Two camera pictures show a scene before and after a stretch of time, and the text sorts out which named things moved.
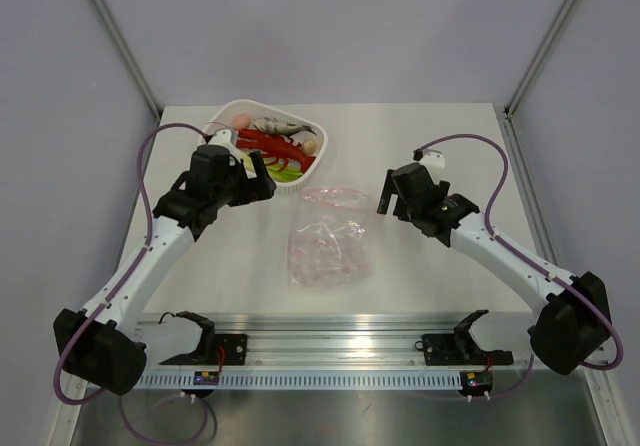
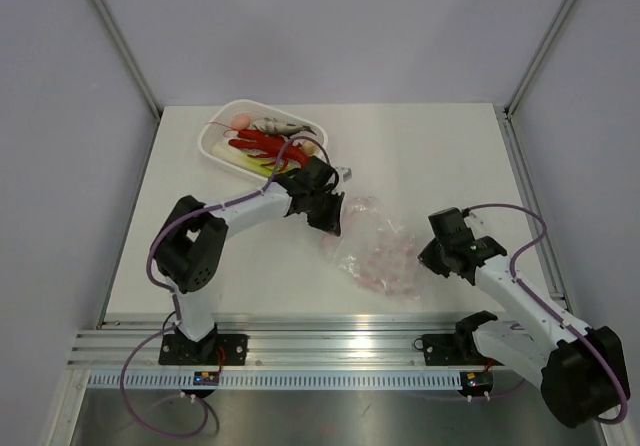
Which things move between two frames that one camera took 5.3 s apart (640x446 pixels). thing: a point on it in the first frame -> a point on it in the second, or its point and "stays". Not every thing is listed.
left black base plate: (233, 345) stays
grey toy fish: (271, 125) stays
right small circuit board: (476, 382) stays
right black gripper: (390, 189) -> (428, 259)
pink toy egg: (241, 121) stays
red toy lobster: (279, 148) stays
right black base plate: (452, 349) stays
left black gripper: (264, 186) -> (332, 222)
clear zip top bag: (330, 241) -> (376, 248)
